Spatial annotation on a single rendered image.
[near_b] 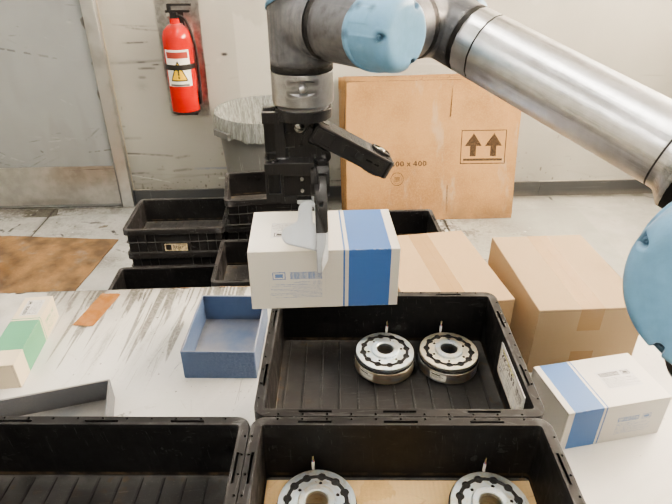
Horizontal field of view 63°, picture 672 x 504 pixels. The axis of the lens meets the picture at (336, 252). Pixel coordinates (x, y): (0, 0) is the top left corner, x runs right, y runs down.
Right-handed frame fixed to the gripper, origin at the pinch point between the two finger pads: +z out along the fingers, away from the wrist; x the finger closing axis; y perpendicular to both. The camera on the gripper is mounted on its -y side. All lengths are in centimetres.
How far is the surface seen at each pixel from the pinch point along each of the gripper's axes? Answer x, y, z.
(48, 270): -178, 136, 109
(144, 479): 15.6, 26.2, 27.9
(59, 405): -11, 51, 39
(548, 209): -236, -147, 112
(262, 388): 9.1, 9.3, 17.9
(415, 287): -25.8, -19.5, 25.1
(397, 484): 18.4, -9.2, 28.0
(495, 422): 17.0, -22.1, 18.4
